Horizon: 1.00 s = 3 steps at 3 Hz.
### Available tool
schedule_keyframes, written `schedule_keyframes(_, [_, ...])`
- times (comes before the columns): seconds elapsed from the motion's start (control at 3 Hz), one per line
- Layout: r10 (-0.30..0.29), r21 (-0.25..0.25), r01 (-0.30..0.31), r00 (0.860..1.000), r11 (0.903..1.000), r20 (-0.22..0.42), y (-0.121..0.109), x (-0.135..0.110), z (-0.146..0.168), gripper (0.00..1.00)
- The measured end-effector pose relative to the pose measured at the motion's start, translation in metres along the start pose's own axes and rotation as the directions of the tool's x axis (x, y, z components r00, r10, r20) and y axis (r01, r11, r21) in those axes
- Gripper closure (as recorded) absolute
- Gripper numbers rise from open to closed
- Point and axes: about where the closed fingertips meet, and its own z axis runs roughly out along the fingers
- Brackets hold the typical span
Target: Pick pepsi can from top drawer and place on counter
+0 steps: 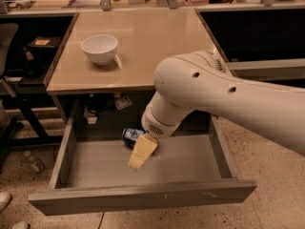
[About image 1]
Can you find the grey cabinet with beige top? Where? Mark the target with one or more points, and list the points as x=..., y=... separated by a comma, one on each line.
x=145, y=38

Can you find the plastic water bottle on floor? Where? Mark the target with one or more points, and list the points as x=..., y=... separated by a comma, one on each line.
x=35, y=162

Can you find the white shoe near left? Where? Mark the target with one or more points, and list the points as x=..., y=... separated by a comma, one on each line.
x=5, y=198

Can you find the open grey drawer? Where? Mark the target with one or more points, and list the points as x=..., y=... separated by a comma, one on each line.
x=95, y=171

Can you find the white ceramic bowl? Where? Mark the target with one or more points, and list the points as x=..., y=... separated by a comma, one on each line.
x=101, y=49

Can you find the blue pepsi can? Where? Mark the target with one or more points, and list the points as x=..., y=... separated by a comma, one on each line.
x=130, y=135

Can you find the white power adapter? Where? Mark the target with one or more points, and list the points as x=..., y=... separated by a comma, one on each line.
x=91, y=118

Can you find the white shoe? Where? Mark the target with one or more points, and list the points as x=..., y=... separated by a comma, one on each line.
x=5, y=198
x=20, y=225

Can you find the black box with label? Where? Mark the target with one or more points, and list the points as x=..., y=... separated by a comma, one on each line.
x=44, y=44

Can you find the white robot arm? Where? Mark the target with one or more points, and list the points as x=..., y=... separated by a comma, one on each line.
x=193, y=82

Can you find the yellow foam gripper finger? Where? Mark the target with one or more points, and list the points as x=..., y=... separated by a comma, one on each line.
x=144, y=147

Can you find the white shoe at bottom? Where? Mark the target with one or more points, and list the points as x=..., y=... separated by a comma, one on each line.
x=20, y=225

